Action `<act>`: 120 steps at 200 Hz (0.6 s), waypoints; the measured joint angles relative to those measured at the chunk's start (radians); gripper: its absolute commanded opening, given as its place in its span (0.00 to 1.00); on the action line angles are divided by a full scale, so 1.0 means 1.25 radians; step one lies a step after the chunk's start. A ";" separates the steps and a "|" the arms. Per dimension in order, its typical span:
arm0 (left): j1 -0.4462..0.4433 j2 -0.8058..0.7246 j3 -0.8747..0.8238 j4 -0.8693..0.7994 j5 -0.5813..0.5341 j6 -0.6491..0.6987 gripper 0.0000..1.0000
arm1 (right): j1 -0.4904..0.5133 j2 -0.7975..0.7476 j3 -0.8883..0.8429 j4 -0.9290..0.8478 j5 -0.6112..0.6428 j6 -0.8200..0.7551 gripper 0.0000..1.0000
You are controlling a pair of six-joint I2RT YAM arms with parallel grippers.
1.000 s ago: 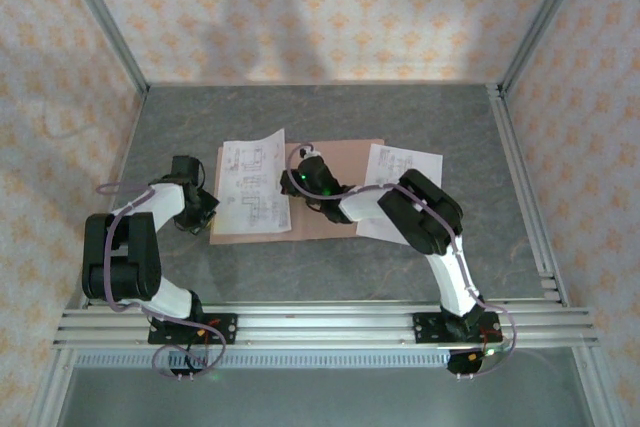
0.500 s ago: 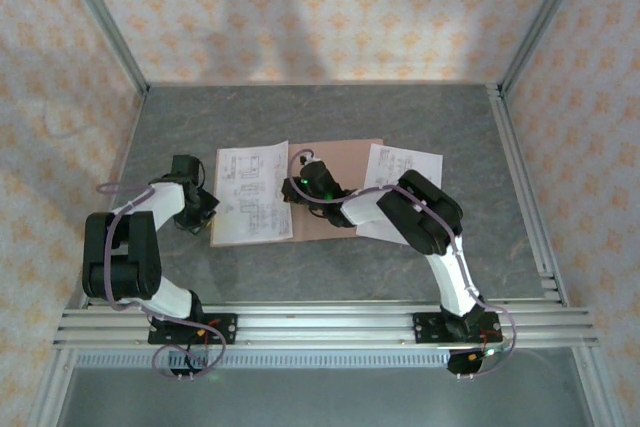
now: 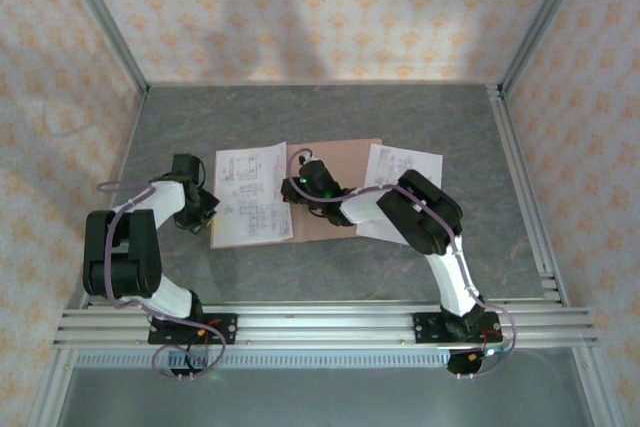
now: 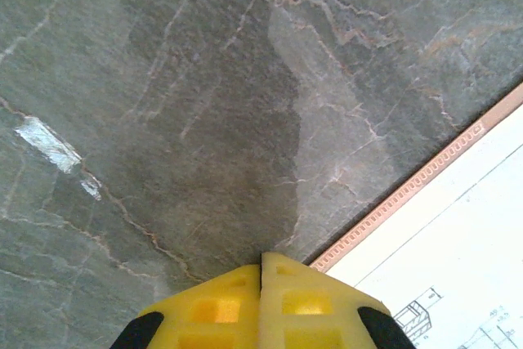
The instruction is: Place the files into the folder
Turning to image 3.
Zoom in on brown paper folder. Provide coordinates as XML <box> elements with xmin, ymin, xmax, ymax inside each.
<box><xmin>209</xmin><ymin>138</ymin><xmax>385</xmax><ymax>250</ymax></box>

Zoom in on white printed drawing sheet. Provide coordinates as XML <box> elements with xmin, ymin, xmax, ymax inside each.
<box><xmin>212</xmin><ymin>140</ymin><xmax>295</xmax><ymax>249</ymax></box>
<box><xmin>354</xmin><ymin>143</ymin><xmax>445</xmax><ymax>247</ymax></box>

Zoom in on thin aluminium side strip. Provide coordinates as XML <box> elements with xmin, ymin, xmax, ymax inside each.
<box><xmin>74</xmin><ymin>89</ymin><xmax>150</xmax><ymax>309</ymax></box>

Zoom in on black connector block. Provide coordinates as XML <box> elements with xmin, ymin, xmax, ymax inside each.
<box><xmin>447</xmin><ymin>348</ymin><xmax>494</xmax><ymax>381</ymax></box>
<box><xmin>169</xmin><ymin>352</ymin><xmax>211</xmax><ymax>381</ymax></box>

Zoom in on grey metal lower panel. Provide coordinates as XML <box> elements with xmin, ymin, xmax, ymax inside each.
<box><xmin>54</xmin><ymin>365</ymin><xmax>596</xmax><ymax>427</ymax></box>

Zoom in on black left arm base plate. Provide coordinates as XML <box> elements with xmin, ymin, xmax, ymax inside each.
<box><xmin>147</xmin><ymin>313</ymin><xmax>238</xmax><ymax>347</ymax></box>

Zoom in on aluminium front rail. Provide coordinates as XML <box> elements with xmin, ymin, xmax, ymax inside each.
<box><xmin>52</xmin><ymin>299</ymin><xmax>599</xmax><ymax>351</ymax></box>

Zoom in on grey slotted cable duct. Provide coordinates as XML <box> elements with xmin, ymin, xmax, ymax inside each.
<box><xmin>69</xmin><ymin>350</ymin><xmax>451</xmax><ymax>371</ymax></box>

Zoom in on aluminium upright frame post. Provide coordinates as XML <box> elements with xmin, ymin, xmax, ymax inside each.
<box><xmin>53</xmin><ymin>0</ymin><xmax>151</xmax><ymax>96</ymax></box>
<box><xmin>499</xmin><ymin>0</ymin><xmax>597</xmax><ymax>96</ymax></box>

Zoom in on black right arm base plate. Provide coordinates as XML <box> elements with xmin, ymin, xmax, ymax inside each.
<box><xmin>411</xmin><ymin>311</ymin><xmax>501</xmax><ymax>346</ymax></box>

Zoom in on wide aluminium side rail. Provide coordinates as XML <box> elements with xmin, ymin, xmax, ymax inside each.
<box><xmin>487</xmin><ymin>84</ymin><xmax>571</xmax><ymax>308</ymax></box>

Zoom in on aluminium lower frame leg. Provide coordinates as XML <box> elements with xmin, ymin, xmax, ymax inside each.
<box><xmin>29</xmin><ymin>346</ymin><xmax>76</xmax><ymax>427</ymax></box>
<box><xmin>572</xmin><ymin>346</ymin><xmax>626</xmax><ymax>427</ymax></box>

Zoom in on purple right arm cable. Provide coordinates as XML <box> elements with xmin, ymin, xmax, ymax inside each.
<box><xmin>287</xmin><ymin>147</ymin><xmax>519</xmax><ymax>381</ymax></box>

